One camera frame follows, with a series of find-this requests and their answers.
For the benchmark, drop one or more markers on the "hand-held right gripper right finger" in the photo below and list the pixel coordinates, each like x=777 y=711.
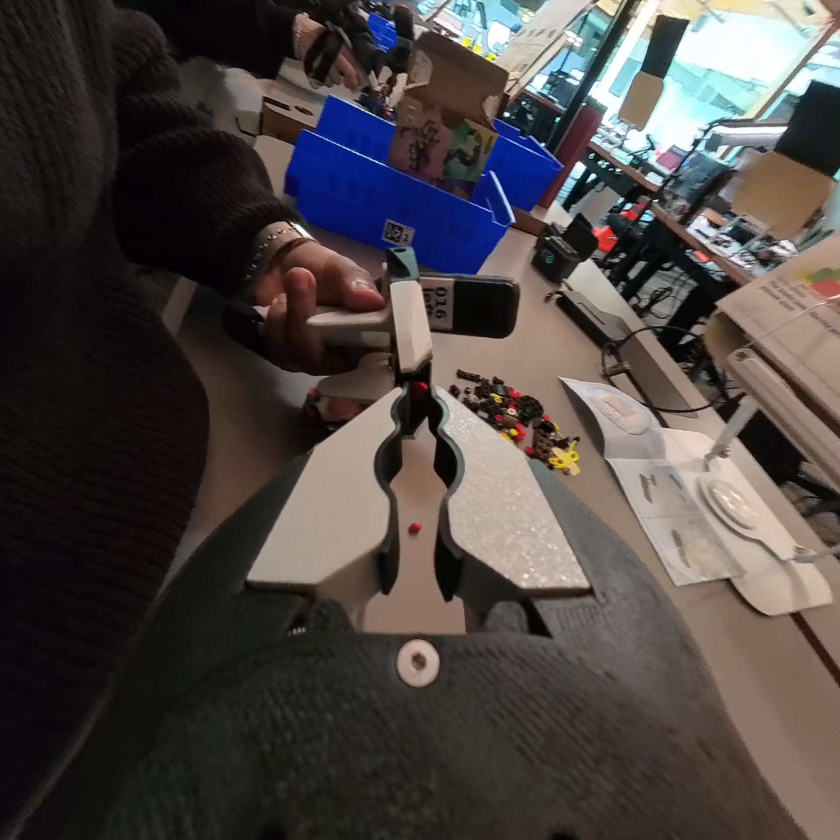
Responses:
x=512 y=518

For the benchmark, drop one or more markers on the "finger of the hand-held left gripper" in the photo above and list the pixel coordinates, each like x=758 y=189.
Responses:
x=410 y=328

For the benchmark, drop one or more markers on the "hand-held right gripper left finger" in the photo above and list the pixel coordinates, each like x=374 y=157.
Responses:
x=321 y=512

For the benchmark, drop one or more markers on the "pile of lego pieces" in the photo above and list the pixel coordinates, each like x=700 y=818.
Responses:
x=505 y=407

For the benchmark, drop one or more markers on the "lego instruction booklet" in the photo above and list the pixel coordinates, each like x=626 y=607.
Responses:
x=656 y=499

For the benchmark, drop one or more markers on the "person's left hand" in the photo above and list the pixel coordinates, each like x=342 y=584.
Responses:
x=308 y=289

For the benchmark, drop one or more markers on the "small black device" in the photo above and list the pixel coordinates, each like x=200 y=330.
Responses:
x=558 y=256

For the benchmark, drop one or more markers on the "blue storage bin with tag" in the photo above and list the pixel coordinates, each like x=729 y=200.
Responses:
x=394 y=197

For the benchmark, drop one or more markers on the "studded wrist band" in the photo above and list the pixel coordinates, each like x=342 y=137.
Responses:
x=275 y=246

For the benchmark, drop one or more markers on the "open printed cardboard box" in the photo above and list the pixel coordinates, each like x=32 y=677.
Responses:
x=446 y=144

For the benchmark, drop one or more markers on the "black support pole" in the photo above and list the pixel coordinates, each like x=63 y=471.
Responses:
x=577 y=151

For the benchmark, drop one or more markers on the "closed grey laptop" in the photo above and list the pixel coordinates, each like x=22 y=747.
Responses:
x=656 y=387

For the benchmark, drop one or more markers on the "white desk lamp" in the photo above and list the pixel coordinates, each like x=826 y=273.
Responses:
x=732 y=505

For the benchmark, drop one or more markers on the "wooden desk with black legs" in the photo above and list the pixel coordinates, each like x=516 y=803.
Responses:
x=705 y=253

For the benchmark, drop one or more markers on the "flat brown cardboard piece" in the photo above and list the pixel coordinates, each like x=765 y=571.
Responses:
x=289 y=118

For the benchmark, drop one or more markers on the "cardboard box with paper label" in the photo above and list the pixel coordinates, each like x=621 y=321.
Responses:
x=774 y=315

